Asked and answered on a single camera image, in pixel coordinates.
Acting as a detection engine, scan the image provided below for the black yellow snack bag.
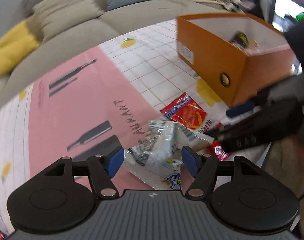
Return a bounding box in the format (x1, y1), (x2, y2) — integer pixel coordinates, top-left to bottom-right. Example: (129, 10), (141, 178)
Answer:
(229, 31), (249, 49)

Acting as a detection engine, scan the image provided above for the orange cardboard box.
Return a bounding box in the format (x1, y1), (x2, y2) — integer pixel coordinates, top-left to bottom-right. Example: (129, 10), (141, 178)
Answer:
(177, 13), (296, 107)

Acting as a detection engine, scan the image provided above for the yellow cushion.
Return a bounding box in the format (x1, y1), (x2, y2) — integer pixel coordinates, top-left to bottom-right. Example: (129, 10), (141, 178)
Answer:
(0, 20), (40, 77)

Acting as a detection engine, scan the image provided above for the beige cushion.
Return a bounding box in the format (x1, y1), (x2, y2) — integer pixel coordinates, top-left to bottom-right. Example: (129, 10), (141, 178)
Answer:
(33, 0), (104, 42)

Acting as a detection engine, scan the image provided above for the white blue snack bag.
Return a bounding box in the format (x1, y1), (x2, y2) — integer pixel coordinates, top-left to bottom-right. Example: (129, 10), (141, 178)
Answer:
(123, 120), (214, 190)

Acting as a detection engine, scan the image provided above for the red spicy strip packet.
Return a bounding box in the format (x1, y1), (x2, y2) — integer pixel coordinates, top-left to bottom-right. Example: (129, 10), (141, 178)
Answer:
(160, 93), (230, 161)

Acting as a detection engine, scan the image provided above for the beige sofa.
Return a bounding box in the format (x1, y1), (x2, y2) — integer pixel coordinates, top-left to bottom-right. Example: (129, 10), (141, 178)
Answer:
(0, 0), (224, 108)

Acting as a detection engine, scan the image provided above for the pink white checkered tablecloth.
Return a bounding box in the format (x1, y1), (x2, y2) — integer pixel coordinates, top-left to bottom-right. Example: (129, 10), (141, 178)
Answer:
(0, 18), (272, 235)

